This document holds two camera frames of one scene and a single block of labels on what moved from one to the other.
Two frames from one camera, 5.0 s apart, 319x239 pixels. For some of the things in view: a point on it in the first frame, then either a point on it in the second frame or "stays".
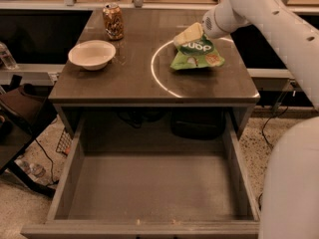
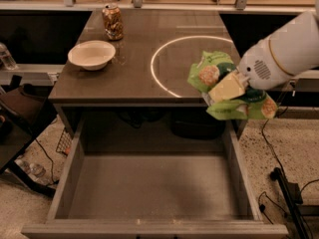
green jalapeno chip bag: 198,52 → 227,92
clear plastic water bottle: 7,58 stays
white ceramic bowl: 92,55 stays
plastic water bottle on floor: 34,170 stays
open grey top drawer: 152,194 stays
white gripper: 211,25 → 259,66
